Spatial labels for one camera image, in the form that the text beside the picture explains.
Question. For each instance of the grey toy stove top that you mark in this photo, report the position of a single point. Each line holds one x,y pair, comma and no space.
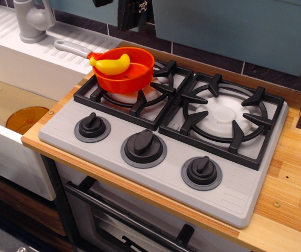
233,201

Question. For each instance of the left black stove knob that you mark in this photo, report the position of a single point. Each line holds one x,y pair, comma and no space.
92,129

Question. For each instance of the middle black stove knob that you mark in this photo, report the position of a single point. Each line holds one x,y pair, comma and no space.
143,150

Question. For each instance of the white toy sink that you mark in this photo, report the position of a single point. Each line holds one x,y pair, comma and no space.
37,75

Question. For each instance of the black right burner grate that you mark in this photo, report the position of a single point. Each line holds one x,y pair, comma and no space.
231,121

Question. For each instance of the yellow toy banana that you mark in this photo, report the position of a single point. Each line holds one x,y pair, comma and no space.
111,66

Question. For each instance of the orange pot with grey handle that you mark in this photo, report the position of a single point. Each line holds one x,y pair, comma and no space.
136,77

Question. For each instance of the teal range hood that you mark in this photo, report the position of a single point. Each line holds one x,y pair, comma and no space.
262,33

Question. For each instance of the orange translucent plate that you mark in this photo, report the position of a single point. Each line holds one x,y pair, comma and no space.
22,120

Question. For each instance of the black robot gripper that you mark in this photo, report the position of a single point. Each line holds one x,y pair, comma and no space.
130,13

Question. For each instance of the black left burner grate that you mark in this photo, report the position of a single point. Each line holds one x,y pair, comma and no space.
146,107

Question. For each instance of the grey toy faucet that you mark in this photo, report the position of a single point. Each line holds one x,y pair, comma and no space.
33,22

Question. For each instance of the black stove knob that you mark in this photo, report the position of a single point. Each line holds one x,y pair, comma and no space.
92,129
201,173
143,150

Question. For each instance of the oven door with black handle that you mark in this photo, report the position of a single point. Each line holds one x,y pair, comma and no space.
115,221

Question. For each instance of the right black stove knob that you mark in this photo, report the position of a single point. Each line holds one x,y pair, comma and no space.
201,173

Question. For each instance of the black burner grate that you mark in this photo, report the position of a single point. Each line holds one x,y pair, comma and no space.
231,121
146,107

